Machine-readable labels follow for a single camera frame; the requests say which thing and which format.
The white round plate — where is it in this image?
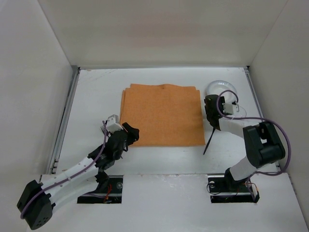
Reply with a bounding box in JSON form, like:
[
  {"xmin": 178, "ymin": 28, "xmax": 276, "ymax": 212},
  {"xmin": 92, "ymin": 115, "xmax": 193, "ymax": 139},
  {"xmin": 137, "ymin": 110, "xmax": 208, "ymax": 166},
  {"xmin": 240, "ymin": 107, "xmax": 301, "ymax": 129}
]
[{"xmin": 206, "ymin": 80, "xmax": 238, "ymax": 104}]

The black plastic fork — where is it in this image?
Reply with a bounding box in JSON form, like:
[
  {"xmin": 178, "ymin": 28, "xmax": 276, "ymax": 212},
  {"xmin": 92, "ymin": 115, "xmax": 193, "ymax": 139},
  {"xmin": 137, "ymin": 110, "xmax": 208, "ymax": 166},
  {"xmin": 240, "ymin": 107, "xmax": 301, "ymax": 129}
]
[{"xmin": 100, "ymin": 124, "xmax": 110, "ymax": 137}]

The black plastic knife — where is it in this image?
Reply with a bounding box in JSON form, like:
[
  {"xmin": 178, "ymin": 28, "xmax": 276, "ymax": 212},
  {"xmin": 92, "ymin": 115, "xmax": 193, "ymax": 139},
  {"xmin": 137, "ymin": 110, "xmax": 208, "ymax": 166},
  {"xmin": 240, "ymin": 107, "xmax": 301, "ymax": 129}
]
[{"xmin": 203, "ymin": 127, "xmax": 216, "ymax": 155}]

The orange cloth placemat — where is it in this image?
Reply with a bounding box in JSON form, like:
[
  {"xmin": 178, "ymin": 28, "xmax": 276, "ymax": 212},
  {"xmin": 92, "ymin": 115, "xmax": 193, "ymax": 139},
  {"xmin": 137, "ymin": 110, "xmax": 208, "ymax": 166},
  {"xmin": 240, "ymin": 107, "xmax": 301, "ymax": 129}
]
[{"xmin": 120, "ymin": 84, "xmax": 205, "ymax": 147}]

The clear plastic cup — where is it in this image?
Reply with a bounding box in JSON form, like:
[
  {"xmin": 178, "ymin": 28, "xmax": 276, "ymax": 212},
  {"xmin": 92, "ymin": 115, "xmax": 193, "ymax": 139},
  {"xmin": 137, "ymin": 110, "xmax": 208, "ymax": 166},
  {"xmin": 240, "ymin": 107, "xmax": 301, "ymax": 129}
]
[{"xmin": 235, "ymin": 105, "xmax": 247, "ymax": 118}]

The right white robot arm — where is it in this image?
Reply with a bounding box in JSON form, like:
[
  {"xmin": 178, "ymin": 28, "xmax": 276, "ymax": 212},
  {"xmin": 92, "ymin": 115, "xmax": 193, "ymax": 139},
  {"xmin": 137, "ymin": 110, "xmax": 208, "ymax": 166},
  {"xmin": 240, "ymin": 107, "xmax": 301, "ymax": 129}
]
[{"xmin": 204, "ymin": 94, "xmax": 291, "ymax": 192}]

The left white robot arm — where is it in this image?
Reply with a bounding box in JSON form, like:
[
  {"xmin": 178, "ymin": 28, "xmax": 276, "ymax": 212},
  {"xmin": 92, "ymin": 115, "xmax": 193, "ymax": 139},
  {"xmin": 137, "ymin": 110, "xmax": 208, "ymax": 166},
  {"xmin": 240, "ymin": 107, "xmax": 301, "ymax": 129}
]
[{"xmin": 17, "ymin": 121, "xmax": 140, "ymax": 230}]

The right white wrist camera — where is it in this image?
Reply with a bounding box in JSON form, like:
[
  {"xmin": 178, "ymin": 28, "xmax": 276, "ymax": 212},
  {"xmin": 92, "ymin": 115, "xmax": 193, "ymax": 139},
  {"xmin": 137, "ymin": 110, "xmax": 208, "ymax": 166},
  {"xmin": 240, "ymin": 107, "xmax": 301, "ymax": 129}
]
[{"xmin": 222, "ymin": 102, "xmax": 239, "ymax": 115}]

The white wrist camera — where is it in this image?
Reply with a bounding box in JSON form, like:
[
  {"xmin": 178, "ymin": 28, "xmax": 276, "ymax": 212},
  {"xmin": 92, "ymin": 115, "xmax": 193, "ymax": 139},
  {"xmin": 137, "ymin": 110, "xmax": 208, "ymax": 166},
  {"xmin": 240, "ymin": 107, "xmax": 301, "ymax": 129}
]
[
  {"xmin": 222, "ymin": 102, "xmax": 239, "ymax": 115},
  {"xmin": 106, "ymin": 115, "xmax": 123, "ymax": 133}
]

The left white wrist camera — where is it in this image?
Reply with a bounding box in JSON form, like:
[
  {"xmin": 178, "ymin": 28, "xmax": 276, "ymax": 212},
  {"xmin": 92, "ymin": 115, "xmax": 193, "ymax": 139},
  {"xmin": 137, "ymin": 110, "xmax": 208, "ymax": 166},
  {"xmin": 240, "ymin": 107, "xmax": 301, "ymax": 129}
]
[{"xmin": 106, "ymin": 115, "xmax": 123, "ymax": 133}]

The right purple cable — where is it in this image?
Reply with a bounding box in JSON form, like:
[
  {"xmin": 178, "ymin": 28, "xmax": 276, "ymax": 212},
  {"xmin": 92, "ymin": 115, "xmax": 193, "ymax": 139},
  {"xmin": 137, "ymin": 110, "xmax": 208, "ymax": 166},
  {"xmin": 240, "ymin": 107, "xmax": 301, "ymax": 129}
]
[{"xmin": 217, "ymin": 89, "xmax": 292, "ymax": 176}]

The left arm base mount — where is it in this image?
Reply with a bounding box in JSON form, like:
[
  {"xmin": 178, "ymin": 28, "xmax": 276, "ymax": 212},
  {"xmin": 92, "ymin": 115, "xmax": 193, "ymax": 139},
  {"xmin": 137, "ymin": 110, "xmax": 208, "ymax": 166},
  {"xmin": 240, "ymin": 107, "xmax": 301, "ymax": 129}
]
[{"xmin": 77, "ymin": 175, "xmax": 124, "ymax": 204}]

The right aluminium rail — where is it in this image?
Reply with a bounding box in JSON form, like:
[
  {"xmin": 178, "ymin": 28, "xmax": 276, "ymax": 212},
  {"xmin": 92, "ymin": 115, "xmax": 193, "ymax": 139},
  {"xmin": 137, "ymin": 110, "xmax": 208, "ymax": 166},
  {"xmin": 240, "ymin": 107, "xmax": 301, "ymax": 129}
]
[{"xmin": 243, "ymin": 65, "xmax": 282, "ymax": 170}]

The aluminium rail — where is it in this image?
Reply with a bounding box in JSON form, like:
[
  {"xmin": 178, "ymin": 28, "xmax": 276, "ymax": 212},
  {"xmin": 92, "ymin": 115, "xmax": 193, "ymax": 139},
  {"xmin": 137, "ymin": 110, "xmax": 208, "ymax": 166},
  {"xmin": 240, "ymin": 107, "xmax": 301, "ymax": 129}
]
[
  {"xmin": 243, "ymin": 65, "xmax": 282, "ymax": 170},
  {"xmin": 44, "ymin": 65, "xmax": 80, "ymax": 174}
]

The left aluminium rail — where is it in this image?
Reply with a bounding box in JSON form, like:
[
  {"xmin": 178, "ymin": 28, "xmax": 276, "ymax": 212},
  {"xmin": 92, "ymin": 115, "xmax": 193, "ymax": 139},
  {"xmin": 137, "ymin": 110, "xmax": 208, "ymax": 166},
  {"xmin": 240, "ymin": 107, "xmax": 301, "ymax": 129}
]
[{"xmin": 44, "ymin": 65, "xmax": 80, "ymax": 174}]

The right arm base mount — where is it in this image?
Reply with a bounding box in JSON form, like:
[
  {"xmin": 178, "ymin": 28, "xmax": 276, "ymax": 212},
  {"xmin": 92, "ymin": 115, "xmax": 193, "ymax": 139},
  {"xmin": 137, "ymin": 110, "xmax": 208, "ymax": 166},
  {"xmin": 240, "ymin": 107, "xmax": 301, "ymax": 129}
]
[{"xmin": 206, "ymin": 174, "xmax": 260, "ymax": 203}]

